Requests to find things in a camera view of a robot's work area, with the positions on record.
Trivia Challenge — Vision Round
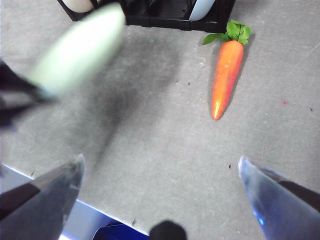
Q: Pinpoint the black round object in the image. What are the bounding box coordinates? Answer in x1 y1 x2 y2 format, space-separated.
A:
149 219 188 240

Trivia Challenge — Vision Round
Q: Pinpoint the blue plate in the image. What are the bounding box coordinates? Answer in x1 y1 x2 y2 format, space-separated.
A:
188 0 215 22

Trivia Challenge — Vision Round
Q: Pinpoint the blue object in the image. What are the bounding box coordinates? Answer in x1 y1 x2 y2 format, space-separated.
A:
92 221 151 240

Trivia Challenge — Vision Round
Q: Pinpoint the cream plate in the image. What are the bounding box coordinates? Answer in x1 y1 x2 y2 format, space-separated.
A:
61 0 95 13

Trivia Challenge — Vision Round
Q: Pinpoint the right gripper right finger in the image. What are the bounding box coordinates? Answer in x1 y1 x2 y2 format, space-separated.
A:
238 156 320 240

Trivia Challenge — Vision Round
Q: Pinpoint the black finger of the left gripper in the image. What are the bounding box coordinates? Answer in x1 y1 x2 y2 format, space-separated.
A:
0 61 60 103
0 101 51 131

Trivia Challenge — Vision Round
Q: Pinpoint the black plate rack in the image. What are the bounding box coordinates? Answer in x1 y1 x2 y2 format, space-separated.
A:
56 0 237 34

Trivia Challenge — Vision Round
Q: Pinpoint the green plate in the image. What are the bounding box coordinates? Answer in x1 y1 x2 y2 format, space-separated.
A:
27 2 127 97

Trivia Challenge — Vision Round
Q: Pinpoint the orange carrot with green leaves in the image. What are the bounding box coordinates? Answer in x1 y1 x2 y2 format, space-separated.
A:
202 19 252 121

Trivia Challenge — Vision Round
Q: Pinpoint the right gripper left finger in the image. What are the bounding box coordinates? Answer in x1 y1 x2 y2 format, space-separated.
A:
0 153 86 240

